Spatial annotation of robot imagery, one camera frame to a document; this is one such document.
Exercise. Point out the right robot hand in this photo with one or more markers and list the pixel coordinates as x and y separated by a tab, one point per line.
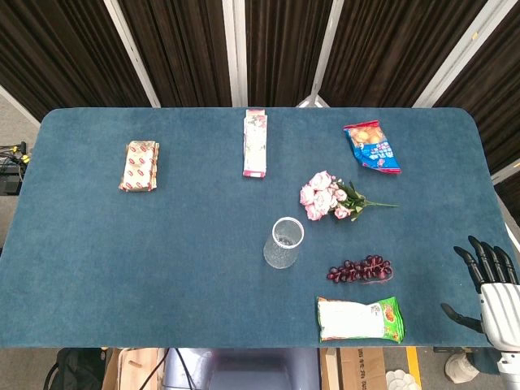
496	302

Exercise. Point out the pink artificial flower bouquet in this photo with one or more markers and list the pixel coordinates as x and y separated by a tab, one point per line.
321	197

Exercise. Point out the clear glass cup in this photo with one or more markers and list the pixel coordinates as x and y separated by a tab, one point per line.
283	248

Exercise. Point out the white round stool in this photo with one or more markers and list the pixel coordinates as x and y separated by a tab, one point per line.
463	365

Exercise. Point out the green and white snack bag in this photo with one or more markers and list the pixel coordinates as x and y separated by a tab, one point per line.
357	319

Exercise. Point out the dark red artificial grapes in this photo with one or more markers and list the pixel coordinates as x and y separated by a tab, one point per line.
359	270

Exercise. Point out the brown cardboard box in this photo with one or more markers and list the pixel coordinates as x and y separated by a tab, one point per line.
357	367

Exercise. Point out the blue snack bag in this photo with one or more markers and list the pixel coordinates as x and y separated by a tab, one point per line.
371	148

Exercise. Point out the purple robot torso base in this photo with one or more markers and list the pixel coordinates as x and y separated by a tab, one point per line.
243	367

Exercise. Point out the pink floral paper box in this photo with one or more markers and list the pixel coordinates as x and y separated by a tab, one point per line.
255	142

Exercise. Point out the dark brown curtain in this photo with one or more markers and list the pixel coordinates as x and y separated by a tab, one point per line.
284	48

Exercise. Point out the blue felt table mat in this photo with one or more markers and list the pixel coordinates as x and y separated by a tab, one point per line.
162	252

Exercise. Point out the plywood board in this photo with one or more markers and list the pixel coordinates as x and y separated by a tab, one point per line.
132	367

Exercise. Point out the gold red wrapped snack pack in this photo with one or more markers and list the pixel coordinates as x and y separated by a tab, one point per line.
139	165

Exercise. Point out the black backpack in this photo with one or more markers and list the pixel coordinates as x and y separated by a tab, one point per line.
75	369

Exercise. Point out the white metal frame post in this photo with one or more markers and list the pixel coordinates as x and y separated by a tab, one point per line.
132	50
235	53
325	53
455	57

